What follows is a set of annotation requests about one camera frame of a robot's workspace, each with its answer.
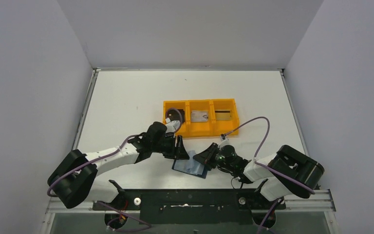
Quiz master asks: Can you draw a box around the orange three-compartment tray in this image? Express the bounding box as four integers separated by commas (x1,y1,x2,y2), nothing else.
163,98,240,138

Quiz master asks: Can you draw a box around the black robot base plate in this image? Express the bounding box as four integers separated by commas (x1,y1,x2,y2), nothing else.
93,189,286,233

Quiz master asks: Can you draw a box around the silver card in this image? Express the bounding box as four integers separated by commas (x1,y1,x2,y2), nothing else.
190,110,209,122

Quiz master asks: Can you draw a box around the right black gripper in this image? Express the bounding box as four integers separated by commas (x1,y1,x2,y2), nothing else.
194,142,235,171

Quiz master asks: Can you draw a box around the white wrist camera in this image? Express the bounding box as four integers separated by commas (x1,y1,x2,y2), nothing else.
219,134,230,148
165,118,182,133

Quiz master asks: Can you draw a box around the aluminium frame rail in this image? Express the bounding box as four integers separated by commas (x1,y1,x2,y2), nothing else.
41,189,339,234

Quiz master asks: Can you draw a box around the black cards stack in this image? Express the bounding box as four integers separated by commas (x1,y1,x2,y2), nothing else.
167,109,185,123

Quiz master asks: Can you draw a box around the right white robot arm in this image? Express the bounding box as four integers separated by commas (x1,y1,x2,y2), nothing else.
193,140,325,208

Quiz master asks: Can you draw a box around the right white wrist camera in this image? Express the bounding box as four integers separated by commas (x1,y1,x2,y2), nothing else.
219,134,230,148

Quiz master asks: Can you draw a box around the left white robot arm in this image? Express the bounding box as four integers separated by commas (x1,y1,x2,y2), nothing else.
47,120,189,209

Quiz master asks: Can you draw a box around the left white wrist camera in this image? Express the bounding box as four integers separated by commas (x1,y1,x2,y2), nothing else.
165,118,182,133

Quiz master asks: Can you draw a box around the blue card holder wallet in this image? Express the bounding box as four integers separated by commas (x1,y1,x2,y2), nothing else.
171,150,208,179

